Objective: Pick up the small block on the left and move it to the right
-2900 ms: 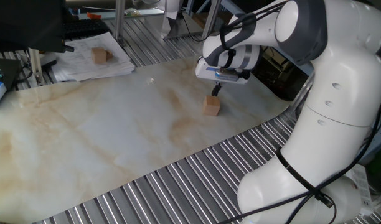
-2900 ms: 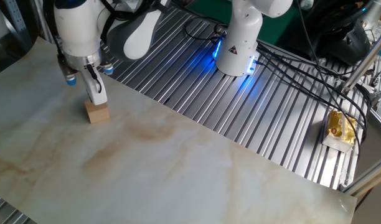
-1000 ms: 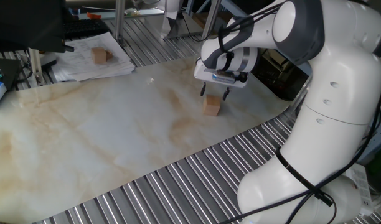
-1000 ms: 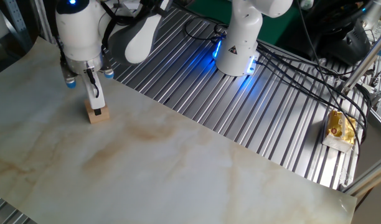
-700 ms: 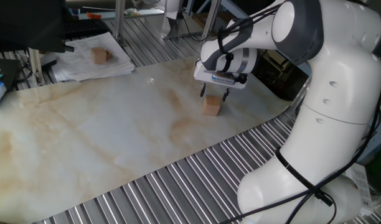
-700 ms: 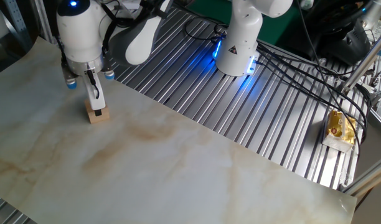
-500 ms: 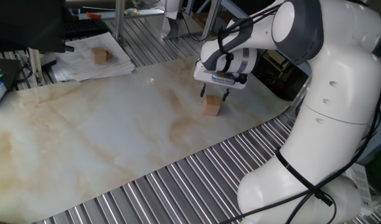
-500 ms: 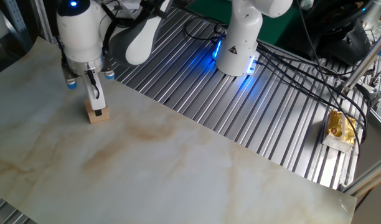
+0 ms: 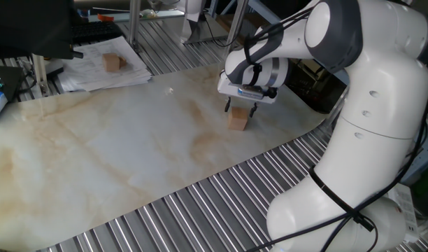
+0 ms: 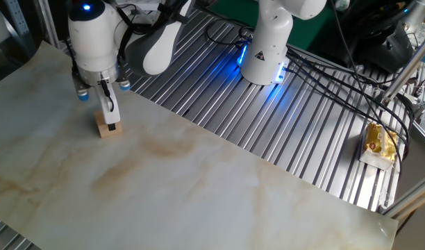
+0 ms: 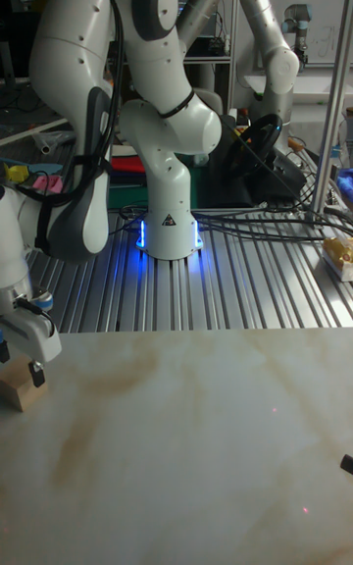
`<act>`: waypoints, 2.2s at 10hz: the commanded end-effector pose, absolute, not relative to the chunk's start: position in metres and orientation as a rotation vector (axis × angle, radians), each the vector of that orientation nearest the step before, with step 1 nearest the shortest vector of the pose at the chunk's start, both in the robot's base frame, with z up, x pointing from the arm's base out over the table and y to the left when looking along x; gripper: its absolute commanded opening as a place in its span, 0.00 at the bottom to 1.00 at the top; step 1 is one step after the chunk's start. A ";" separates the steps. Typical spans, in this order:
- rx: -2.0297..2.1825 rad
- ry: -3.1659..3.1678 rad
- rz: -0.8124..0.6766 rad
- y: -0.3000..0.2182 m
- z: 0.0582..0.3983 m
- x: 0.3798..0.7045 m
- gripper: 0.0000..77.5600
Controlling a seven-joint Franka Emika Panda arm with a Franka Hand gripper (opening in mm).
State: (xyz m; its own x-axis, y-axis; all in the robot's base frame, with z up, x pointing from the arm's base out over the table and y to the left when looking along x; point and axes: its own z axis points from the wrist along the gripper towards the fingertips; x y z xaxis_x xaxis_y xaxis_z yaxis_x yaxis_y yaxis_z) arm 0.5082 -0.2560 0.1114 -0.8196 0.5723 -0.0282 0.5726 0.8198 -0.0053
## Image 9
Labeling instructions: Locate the aluminium profile post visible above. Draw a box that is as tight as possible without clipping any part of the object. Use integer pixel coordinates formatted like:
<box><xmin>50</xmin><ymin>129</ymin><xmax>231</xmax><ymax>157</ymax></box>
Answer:
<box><xmin>320</xmin><ymin>85</ymin><xmax>351</xmax><ymax>127</ymax></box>
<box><xmin>223</xmin><ymin>0</ymin><xmax>250</xmax><ymax>59</ymax></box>
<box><xmin>128</xmin><ymin>0</ymin><xmax>143</xmax><ymax>53</ymax></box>
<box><xmin>31</xmin><ymin>53</ymin><xmax>50</xmax><ymax>98</ymax></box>

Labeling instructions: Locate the black keyboard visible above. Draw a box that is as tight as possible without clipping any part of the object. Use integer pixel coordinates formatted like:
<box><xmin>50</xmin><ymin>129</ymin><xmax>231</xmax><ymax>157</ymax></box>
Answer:
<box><xmin>71</xmin><ymin>20</ymin><xmax>124</xmax><ymax>45</ymax></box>

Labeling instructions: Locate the black electronic equipment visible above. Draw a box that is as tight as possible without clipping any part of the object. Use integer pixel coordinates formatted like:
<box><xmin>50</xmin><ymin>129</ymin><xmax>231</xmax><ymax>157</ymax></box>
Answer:
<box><xmin>285</xmin><ymin>57</ymin><xmax>345</xmax><ymax>113</ymax></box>

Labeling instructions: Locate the light wooden cube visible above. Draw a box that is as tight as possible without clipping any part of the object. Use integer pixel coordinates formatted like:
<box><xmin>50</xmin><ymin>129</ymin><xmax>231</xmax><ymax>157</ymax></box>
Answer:
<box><xmin>227</xmin><ymin>106</ymin><xmax>249</xmax><ymax>132</ymax></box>
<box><xmin>101</xmin><ymin>52</ymin><xmax>121</xmax><ymax>73</ymax></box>

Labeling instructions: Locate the marble pattern mat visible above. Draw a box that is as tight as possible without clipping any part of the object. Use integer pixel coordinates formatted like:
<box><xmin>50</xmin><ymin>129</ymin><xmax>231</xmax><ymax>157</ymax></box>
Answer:
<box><xmin>0</xmin><ymin>62</ymin><xmax>329</xmax><ymax>252</ymax></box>

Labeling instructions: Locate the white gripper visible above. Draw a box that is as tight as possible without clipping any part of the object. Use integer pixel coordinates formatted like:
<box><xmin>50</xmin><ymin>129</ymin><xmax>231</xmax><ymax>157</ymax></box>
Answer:
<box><xmin>217</xmin><ymin>71</ymin><xmax>280</xmax><ymax>118</ymax></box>

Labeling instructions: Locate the black monitor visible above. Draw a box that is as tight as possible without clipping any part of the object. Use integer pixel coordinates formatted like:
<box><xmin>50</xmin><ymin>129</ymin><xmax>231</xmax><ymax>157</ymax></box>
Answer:
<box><xmin>0</xmin><ymin>0</ymin><xmax>85</xmax><ymax>61</ymax></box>

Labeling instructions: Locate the stack of printed papers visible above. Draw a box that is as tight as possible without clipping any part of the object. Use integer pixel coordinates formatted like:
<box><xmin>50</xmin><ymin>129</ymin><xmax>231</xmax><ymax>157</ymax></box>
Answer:
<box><xmin>57</xmin><ymin>36</ymin><xmax>152</xmax><ymax>93</ymax></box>

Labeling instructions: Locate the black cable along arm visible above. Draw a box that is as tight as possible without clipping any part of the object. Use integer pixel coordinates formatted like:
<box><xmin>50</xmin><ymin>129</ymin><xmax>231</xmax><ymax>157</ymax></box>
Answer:
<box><xmin>245</xmin><ymin>6</ymin><xmax>428</xmax><ymax>252</ymax></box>

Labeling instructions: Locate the black flat device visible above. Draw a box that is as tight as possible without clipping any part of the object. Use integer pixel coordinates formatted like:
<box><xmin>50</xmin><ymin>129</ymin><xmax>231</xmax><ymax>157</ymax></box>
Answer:
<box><xmin>0</xmin><ymin>65</ymin><xmax>25</xmax><ymax>103</ymax></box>

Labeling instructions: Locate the grey wrist camera blue cap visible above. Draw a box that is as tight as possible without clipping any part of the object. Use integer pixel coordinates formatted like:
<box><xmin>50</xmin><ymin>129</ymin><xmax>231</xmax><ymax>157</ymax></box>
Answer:
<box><xmin>236</xmin><ymin>85</ymin><xmax>278</xmax><ymax>100</ymax></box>

